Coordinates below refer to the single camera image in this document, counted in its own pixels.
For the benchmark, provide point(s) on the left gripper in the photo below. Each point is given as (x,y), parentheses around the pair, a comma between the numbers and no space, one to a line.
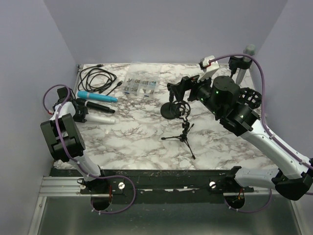
(81,117)

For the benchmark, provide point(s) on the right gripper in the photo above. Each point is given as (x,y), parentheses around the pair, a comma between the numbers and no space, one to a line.
(186,83)

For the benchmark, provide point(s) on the black microphone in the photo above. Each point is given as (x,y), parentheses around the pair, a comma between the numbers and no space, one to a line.
(94,106)

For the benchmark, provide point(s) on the white microphone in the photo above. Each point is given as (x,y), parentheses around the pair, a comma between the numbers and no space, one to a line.
(99,119)

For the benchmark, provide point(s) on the black tripod shock-mount stand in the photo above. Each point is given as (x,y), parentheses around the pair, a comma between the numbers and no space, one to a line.
(185,110)

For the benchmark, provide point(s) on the black round-base mic stand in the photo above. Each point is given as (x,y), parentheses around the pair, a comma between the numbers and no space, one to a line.
(170,110)

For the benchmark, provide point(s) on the blue microphone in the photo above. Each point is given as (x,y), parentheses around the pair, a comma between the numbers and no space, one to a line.
(98,97)

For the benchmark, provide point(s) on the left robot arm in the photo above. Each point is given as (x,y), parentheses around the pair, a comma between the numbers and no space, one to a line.
(64,140)

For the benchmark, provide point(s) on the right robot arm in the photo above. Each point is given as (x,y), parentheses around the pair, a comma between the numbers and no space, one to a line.
(234,107)

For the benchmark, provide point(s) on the silver mic clip stand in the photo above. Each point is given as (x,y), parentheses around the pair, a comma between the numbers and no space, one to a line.
(235,63)

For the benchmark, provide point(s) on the silver grey microphone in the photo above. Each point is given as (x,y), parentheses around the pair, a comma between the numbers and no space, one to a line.
(249,50)

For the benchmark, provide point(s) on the clear plastic screw box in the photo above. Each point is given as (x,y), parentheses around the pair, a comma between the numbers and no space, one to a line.
(142,80)

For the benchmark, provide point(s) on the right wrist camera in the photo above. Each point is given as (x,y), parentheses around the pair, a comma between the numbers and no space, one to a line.
(208,68)

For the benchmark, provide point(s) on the shock mount round-base stand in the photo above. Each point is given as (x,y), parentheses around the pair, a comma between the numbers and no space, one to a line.
(250,97)

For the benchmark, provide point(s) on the aluminium extrusion frame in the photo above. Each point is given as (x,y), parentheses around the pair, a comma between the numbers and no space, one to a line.
(50,187)

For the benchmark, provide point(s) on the black mounting rail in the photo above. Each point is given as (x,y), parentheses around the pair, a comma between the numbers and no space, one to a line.
(164,186)

